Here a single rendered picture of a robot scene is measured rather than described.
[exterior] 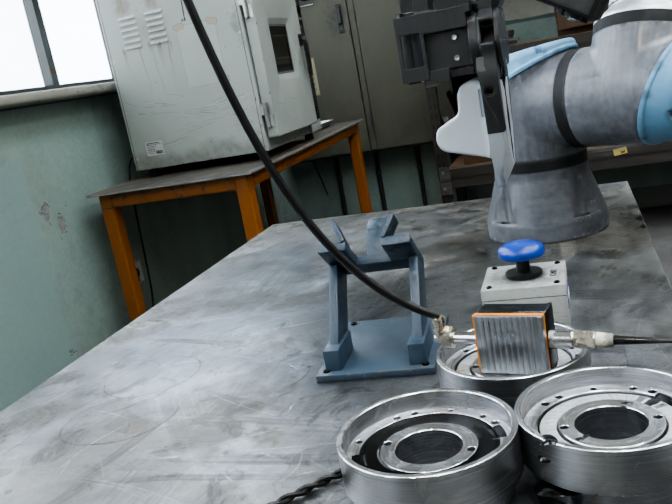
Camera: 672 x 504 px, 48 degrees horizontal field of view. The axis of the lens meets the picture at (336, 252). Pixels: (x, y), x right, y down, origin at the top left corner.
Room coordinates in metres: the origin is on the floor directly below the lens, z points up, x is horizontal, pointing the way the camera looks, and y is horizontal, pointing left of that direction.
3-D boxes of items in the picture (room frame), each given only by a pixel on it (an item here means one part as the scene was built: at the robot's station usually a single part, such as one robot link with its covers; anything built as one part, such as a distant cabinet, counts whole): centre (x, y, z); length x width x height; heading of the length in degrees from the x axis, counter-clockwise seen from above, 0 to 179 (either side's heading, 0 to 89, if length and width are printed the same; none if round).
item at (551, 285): (0.65, -0.16, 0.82); 0.08 x 0.07 x 0.05; 161
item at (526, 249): (0.64, -0.16, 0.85); 0.04 x 0.04 x 0.05
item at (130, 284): (3.25, 0.28, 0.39); 1.50 x 0.62 x 0.78; 161
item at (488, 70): (0.62, -0.15, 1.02); 0.05 x 0.02 x 0.09; 160
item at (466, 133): (0.63, -0.13, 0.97); 0.06 x 0.03 x 0.09; 70
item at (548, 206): (0.96, -0.28, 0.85); 0.15 x 0.15 x 0.10
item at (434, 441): (0.40, -0.03, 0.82); 0.10 x 0.10 x 0.04
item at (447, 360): (0.50, -0.11, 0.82); 0.10 x 0.10 x 0.04
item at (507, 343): (0.48, -0.11, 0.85); 0.05 x 0.02 x 0.04; 59
